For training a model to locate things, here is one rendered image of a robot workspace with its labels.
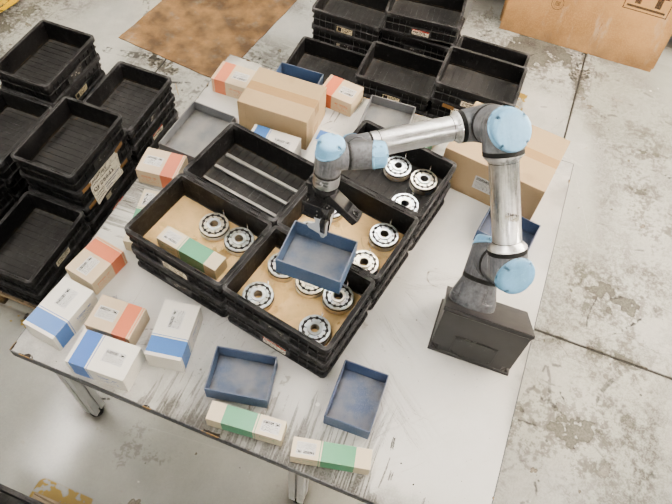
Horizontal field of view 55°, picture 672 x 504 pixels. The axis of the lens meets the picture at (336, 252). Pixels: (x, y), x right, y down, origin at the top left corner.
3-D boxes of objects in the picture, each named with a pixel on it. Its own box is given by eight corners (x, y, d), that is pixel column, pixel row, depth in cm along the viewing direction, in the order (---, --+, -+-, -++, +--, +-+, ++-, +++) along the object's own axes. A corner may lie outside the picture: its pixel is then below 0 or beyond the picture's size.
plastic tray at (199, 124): (195, 109, 274) (193, 100, 270) (236, 125, 271) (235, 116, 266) (160, 151, 260) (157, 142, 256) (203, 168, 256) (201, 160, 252)
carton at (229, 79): (257, 84, 285) (256, 71, 279) (246, 101, 278) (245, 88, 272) (224, 74, 287) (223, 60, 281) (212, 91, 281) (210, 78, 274)
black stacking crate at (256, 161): (320, 188, 241) (321, 168, 231) (275, 242, 226) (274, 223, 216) (234, 143, 250) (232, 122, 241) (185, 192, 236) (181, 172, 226)
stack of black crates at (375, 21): (389, 47, 389) (397, -3, 361) (373, 78, 373) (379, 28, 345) (328, 28, 395) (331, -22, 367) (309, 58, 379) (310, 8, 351)
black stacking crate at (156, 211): (274, 243, 226) (273, 224, 216) (222, 305, 211) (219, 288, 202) (185, 193, 236) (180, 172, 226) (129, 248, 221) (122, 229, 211)
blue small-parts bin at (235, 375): (206, 396, 205) (203, 388, 199) (218, 354, 213) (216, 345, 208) (267, 408, 204) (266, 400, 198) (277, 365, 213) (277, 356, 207)
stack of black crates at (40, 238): (43, 220, 305) (26, 189, 286) (98, 241, 300) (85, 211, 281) (-12, 287, 284) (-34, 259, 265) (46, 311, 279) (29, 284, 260)
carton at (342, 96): (362, 100, 283) (364, 87, 277) (350, 117, 277) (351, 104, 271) (330, 87, 287) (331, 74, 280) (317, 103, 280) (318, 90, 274)
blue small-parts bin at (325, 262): (356, 254, 195) (358, 241, 189) (338, 294, 187) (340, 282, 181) (295, 232, 198) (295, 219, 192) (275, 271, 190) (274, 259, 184)
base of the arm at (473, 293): (497, 307, 212) (507, 279, 210) (490, 317, 198) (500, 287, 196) (453, 291, 217) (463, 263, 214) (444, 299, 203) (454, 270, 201)
